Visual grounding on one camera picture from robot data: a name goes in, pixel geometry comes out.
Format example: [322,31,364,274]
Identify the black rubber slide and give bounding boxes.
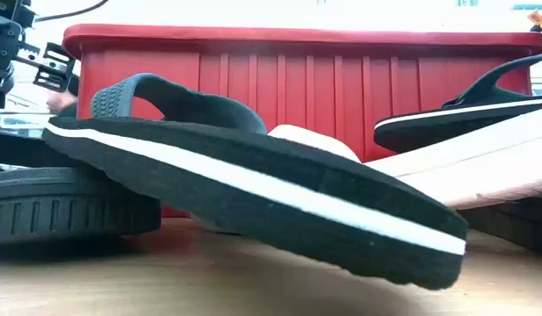
[458,196,542,256]
[0,131,162,247]

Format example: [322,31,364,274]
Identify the black cable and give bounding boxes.
[35,0,110,23]

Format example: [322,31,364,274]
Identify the white foam slide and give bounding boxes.
[191,106,542,236]

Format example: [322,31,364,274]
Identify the red plastic bin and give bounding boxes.
[61,24,542,220]

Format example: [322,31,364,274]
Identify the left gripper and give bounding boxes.
[0,0,77,109]

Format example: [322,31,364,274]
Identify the black flip-flop white stripe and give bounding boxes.
[41,72,469,291]
[373,51,542,154]

